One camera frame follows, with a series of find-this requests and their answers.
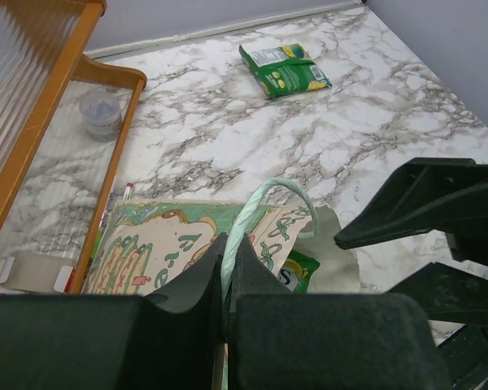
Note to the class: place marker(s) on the small clear plastic jar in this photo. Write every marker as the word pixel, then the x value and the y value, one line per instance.
pixel 101 113

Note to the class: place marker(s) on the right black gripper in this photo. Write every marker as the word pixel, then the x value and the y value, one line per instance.
pixel 450 295

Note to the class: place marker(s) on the small white cardboard box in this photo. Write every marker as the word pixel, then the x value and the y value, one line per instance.
pixel 30 272

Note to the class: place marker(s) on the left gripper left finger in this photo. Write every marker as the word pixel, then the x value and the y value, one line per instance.
pixel 169 339

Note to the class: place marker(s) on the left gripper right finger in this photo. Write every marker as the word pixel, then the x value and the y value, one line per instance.
pixel 279 339

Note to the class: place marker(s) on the purple capped marker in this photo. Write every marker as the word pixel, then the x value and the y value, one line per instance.
pixel 112 201

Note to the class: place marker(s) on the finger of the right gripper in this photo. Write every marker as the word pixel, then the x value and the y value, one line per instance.
pixel 424 194

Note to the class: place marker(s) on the green printed paper bag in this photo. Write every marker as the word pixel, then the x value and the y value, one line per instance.
pixel 148 243

